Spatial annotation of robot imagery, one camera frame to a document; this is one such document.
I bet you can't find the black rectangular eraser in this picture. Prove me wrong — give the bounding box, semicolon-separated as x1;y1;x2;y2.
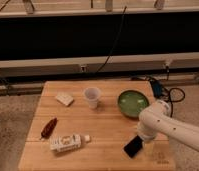
124;136;143;158

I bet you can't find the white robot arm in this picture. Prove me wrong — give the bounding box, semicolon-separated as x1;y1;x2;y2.
137;100;199;152

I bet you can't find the white ceramic cup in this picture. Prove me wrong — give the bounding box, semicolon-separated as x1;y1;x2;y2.
84;87;101;109

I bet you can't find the green bowl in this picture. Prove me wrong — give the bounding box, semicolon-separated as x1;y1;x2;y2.
117;90;149;118

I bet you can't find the wooden board table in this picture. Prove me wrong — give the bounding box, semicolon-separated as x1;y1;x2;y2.
18;81;175;171

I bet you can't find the white plastic bottle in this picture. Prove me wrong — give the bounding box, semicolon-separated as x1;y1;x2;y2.
50;134;91;152

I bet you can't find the brown wrapped snack bar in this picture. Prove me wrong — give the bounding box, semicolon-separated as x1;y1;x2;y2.
41;118;57;138

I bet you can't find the black cable by robot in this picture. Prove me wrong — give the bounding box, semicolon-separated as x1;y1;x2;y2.
144;75;186;118

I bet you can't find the black hanging cable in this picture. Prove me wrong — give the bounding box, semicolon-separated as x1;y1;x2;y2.
94;5;128;74

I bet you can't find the metal rail frame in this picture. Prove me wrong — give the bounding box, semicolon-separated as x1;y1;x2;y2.
0;52;199;77

